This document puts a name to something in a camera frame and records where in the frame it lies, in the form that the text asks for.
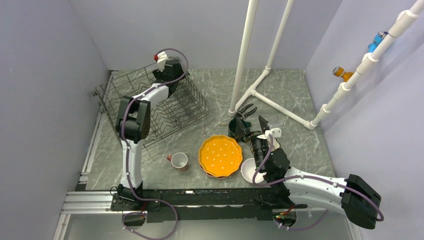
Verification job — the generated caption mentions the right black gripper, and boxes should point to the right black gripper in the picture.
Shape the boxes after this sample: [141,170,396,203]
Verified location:
[235,115,270,171]

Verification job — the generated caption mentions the dark green mug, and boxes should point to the dark green mug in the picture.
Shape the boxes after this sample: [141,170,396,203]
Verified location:
[227,117,252,142]

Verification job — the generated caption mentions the grey wire dish rack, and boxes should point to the grey wire dish rack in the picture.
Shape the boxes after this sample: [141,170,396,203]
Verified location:
[91,63,209,148]

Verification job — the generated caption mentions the small red-brown mug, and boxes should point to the small red-brown mug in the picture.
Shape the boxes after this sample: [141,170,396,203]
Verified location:
[166,152,189,172]

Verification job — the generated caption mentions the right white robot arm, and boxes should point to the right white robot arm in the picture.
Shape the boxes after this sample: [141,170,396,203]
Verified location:
[234,116,385,230]

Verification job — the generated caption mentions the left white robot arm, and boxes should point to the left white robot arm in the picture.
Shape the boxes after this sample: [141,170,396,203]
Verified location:
[115,59,187,210]

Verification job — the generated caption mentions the floral scalloped small plate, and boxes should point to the floral scalloped small plate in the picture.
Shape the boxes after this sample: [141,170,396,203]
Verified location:
[272,138,281,151]

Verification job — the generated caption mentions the white bowl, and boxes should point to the white bowl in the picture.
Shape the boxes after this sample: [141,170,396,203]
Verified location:
[240,158,266,183]

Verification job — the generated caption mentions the yellow polka dot plate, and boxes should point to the yellow polka dot plate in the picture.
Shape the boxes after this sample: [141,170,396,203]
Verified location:
[198,135,243,165]

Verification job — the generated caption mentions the red plate under yellow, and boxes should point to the red plate under yellow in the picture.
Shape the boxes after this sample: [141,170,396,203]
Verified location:
[200,163,241,179]

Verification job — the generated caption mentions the orange clamp on pipe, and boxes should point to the orange clamp on pipe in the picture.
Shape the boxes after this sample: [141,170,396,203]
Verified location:
[332,66,354,82]

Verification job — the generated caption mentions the white PVC pipe diagonal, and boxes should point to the white PVC pipe diagonal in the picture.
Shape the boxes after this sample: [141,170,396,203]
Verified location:
[306,0,424,130]

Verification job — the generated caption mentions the blue clamp on pipe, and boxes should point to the blue clamp on pipe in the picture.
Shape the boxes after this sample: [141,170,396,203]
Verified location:
[367,31,389,53]

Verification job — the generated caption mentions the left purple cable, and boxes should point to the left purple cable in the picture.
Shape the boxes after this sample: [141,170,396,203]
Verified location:
[119,48,190,240]

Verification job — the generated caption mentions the purple cable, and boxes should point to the purple cable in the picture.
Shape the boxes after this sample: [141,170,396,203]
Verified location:
[119,48,190,240]
[251,134,385,232]

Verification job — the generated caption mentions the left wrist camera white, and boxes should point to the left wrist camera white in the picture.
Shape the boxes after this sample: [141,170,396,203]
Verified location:
[153,51,170,72]

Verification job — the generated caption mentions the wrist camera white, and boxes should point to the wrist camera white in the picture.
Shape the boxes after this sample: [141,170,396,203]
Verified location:
[257,124,282,140]
[153,51,170,72]

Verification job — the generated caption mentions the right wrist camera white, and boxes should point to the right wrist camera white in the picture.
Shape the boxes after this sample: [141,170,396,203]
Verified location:
[257,124,282,140]

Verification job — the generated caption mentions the black handled pliers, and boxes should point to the black handled pliers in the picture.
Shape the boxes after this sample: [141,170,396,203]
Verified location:
[234,103,258,120]

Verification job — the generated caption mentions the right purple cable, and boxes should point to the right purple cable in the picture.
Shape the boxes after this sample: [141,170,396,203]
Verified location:
[251,134,385,232]

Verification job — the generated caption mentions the white PVC pipe frame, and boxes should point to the white PVC pipe frame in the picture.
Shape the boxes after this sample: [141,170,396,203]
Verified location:
[227,0,317,131]

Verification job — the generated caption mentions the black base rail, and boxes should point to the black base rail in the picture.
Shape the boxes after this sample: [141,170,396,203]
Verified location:
[110,187,306,223]

